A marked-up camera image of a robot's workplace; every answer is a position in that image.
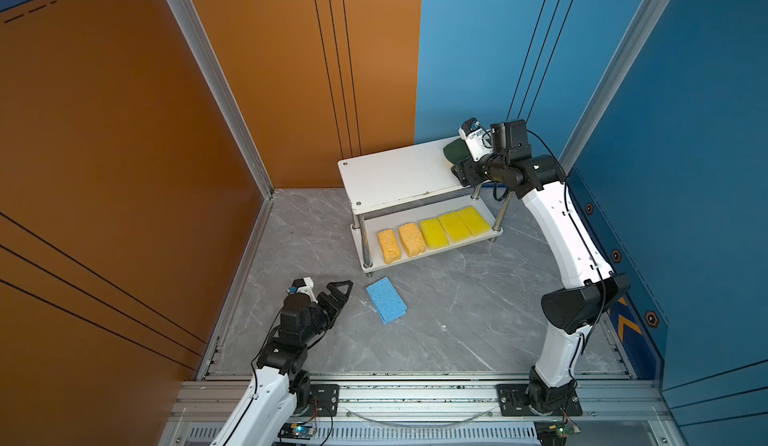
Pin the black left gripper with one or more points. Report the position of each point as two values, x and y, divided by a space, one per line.
337 302

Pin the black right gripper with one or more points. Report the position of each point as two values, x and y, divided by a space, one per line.
466 173

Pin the yellow green sponge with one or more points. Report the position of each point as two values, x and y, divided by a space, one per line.
457 152

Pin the blue sponge bottom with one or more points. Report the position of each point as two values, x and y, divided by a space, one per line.
386 300

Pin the orange cellulose sponge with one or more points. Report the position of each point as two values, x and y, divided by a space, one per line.
389 245
412 239

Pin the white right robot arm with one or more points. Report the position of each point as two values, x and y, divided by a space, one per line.
589 284

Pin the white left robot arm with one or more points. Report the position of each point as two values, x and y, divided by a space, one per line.
279 386

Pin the white two-tier metal shelf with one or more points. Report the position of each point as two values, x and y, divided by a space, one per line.
406 185

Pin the left green circuit board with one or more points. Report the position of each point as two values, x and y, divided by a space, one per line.
297 432

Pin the green circuit board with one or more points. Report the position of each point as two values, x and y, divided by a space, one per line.
297 432
553 434

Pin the right green circuit board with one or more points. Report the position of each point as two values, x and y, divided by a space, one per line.
553 434

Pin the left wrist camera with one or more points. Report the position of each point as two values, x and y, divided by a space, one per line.
304 285

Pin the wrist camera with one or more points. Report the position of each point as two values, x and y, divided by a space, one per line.
304 285
477 139

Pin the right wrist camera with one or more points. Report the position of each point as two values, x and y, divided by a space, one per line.
477 139

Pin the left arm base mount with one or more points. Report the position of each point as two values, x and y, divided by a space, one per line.
317 398

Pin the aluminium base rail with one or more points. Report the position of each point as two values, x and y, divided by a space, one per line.
463 409

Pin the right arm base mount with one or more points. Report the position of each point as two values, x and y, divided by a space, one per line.
538 400

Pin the right aluminium corner post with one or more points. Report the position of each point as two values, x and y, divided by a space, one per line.
631 44

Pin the aluminium corner post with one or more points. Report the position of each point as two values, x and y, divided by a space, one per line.
192 28
631 44

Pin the left aluminium corner post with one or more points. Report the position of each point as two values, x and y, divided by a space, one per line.
192 28

